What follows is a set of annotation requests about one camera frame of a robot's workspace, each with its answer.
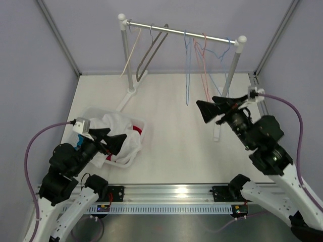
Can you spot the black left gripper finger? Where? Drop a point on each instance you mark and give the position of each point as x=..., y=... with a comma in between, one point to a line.
x=99, y=134
x=115, y=143

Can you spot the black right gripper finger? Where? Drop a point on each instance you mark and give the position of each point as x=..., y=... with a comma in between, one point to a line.
x=225, y=104
x=210, y=110

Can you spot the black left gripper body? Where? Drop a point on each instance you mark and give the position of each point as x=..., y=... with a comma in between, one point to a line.
x=92, y=148

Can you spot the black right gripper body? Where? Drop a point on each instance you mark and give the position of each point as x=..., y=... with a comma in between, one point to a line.
x=239, y=123

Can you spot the white t shirt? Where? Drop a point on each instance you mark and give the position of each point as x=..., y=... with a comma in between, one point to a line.
x=117, y=123

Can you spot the red t shirt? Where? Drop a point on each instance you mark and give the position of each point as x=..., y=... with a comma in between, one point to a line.
x=130, y=147

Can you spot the light blue red-shirt hanger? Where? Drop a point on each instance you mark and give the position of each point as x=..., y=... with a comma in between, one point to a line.
x=220, y=58

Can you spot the pink hanger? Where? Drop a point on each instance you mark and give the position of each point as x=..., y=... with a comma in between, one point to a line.
x=200, y=57

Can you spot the light blue white-shirt hanger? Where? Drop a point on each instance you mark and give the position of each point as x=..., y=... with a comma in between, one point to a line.
x=188, y=51

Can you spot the blue t shirt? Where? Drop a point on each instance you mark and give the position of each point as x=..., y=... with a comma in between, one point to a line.
x=79, y=142

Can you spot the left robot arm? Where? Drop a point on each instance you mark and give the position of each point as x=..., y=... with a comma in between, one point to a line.
x=56, y=188

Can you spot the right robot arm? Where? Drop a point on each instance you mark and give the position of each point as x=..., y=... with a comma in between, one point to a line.
x=302, y=212

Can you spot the cream empty hanger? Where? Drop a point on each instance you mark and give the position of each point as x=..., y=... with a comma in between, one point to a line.
x=122, y=24

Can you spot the white plastic laundry basket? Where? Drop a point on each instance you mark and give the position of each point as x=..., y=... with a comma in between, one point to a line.
x=93, y=111

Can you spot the white metal clothes rack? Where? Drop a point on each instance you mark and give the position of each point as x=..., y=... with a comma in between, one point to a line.
x=218, y=45

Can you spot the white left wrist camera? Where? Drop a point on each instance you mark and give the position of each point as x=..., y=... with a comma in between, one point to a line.
x=81, y=126

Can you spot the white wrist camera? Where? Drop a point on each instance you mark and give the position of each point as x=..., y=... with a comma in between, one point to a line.
x=81, y=126
x=255, y=94

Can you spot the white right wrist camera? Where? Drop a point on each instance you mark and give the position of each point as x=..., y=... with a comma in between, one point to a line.
x=255, y=94

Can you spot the aluminium rail frame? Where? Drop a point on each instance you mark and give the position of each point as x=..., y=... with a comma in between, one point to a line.
x=172, y=194

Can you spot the white slotted cable duct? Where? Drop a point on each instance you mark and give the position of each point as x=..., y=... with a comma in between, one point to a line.
x=221, y=209

